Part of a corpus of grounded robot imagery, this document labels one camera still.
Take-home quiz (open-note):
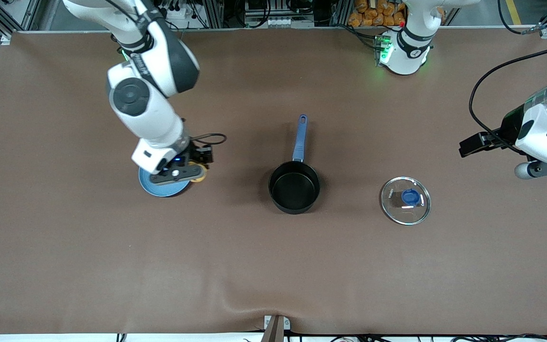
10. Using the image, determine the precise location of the yellow potato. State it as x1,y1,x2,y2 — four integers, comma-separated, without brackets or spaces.
188,164,207,184

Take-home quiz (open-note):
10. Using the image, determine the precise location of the glass lid with blue knob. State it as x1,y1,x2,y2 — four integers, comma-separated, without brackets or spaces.
380,177,432,226

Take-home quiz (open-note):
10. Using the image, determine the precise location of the blue round plate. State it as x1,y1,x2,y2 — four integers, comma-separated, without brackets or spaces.
139,164,193,198

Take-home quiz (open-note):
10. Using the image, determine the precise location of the brown table cover mat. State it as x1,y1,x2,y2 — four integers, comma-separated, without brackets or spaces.
0,28,547,335

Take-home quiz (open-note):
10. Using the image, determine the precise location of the white power strip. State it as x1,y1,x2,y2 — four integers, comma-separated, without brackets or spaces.
160,0,187,19

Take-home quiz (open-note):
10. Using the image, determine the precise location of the bag of orange items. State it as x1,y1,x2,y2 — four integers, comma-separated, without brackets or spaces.
348,0,407,28

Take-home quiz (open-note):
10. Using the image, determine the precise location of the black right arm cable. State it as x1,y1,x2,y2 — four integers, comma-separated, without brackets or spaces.
112,0,227,150

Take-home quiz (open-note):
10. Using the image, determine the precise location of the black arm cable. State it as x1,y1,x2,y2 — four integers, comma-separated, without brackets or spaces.
469,47,547,152
112,0,227,150

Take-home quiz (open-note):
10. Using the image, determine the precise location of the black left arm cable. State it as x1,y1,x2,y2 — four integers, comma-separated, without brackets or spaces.
469,47,547,152

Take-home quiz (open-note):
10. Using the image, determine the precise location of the black pot with blue handle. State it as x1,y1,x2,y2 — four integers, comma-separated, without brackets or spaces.
268,114,321,215

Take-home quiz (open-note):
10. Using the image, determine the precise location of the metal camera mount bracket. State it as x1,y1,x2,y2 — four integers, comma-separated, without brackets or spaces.
264,315,291,342

